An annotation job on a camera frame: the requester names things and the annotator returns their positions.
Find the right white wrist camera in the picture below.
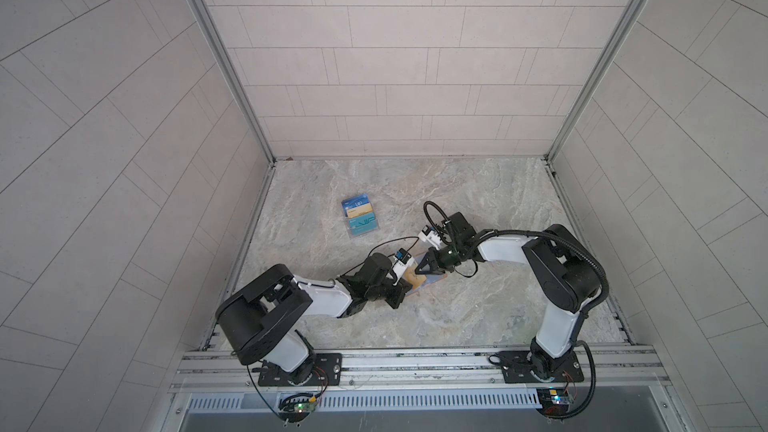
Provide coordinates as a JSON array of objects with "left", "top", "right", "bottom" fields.
[{"left": 418, "top": 225, "right": 446, "bottom": 250}]

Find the teal card on table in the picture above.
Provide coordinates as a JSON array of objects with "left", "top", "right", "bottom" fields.
[{"left": 349, "top": 216, "right": 378, "bottom": 236}]

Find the right green circuit board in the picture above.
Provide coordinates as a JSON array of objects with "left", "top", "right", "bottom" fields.
[{"left": 536, "top": 388, "right": 572, "bottom": 417}]

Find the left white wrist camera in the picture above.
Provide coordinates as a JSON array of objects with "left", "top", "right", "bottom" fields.
[{"left": 392, "top": 248, "right": 415, "bottom": 283}]

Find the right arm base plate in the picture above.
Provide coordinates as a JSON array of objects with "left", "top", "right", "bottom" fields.
[{"left": 488, "top": 350, "right": 585, "bottom": 384}]

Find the white ventilation grille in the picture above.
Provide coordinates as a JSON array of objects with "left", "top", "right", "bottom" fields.
[{"left": 187, "top": 388, "right": 542, "bottom": 413}]

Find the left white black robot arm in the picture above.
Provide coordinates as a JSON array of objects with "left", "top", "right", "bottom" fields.
[{"left": 215, "top": 249, "right": 416, "bottom": 383}]

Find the aluminium mounting rail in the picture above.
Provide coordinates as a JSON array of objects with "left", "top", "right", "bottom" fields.
[{"left": 169, "top": 344, "right": 671, "bottom": 393}]

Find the right black corrugated cable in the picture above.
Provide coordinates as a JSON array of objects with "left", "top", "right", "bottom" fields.
[{"left": 422, "top": 200, "right": 611, "bottom": 319}]

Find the green circuit board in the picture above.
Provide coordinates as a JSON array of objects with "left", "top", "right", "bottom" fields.
[
  {"left": 536, "top": 388, "right": 572, "bottom": 417},
  {"left": 278, "top": 393, "right": 319, "bottom": 414}
]

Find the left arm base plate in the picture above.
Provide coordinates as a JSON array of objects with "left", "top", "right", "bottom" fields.
[{"left": 257, "top": 352, "right": 343, "bottom": 387}]

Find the gold beige card on table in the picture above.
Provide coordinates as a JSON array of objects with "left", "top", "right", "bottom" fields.
[{"left": 345, "top": 204, "right": 373, "bottom": 220}]

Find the left green circuit board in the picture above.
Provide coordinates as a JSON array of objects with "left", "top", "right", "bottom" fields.
[{"left": 278, "top": 393, "right": 319, "bottom": 414}]

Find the left black camera cable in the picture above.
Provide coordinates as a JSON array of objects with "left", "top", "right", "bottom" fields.
[{"left": 338, "top": 235, "right": 421, "bottom": 280}]

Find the blue VIP card on table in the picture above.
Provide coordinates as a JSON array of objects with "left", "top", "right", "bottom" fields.
[{"left": 341, "top": 194, "right": 371, "bottom": 216}]

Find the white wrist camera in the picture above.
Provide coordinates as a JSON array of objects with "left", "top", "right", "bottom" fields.
[
  {"left": 418, "top": 225, "right": 446, "bottom": 250},
  {"left": 392, "top": 248, "right": 415, "bottom": 283}
]

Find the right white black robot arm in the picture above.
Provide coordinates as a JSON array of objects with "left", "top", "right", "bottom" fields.
[{"left": 417, "top": 220, "right": 609, "bottom": 382}]

